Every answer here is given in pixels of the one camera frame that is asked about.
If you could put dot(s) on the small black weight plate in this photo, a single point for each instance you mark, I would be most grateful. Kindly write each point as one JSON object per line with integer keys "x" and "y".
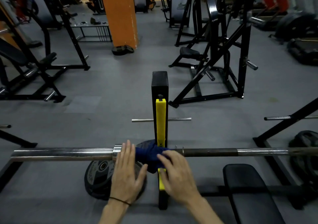
{"x": 129, "y": 49}
{"x": 118, "y": 50}

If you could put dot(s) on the black incline bench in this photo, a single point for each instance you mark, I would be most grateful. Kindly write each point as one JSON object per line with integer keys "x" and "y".
{"x": 48, "y": 57}

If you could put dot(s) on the blue cleaning cloth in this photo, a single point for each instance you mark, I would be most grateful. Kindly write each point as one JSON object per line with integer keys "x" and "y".
{"x": 149, "y": 156}

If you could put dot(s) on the black elliptical trainer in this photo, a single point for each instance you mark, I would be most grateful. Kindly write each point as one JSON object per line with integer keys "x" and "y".
{"x": 293, "y": 25}

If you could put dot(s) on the grey cloth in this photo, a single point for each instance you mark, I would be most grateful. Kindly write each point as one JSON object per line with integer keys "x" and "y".
{"x": 145, "y": 143}

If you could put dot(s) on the person's left hand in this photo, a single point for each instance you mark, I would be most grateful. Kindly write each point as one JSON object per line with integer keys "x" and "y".
{"x": 125, "y": 179}

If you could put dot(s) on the black bench press rack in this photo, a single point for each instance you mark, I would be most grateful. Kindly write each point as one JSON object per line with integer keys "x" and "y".
{"x": 159, "y": 82}

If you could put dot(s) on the black rack base frame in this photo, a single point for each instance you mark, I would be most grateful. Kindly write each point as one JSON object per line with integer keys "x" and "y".
{"x": 15, "y": 139}

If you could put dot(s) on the black and red lever machine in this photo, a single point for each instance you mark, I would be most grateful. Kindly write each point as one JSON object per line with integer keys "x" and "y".
{"x": 188, "y": 51}

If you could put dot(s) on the wide orange pillar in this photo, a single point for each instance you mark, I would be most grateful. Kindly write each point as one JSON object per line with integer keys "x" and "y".
{"x": 119, "y": 15}

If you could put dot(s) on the yellow bar hook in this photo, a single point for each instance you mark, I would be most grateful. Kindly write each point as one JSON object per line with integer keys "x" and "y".
{"x": 160, "y": 117}

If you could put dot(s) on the steel barbell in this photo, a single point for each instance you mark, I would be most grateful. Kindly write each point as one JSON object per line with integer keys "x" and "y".
{"x": 62, "y": 154}

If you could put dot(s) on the black weight plate white lettering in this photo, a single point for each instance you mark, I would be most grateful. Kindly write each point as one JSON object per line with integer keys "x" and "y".
{"x": 99, "y": 179}

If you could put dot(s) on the person's right hand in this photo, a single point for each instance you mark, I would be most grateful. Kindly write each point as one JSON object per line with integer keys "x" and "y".
{"x": 179, "y": 179}

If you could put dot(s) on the narrow orange pillar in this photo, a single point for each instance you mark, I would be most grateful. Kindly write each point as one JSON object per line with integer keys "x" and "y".
{"x": 7, "y": 37}

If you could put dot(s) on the black squat rack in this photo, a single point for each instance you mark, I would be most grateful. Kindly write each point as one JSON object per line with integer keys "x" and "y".
{"x": 75, "y": 45}

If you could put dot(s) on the black plate-loaded machine frame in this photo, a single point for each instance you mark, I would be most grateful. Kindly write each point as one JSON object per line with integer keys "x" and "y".
{"x": 180, "y": 30}

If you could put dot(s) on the large black weight plate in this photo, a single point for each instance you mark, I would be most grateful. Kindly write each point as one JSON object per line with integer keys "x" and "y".
{"x": 305, "y": 166}

